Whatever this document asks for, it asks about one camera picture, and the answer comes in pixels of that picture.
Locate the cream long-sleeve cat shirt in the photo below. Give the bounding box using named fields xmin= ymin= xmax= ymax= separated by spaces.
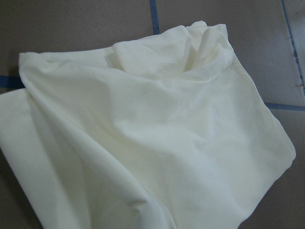
xmin=0 ymin=21 xmax=295 ymax=229

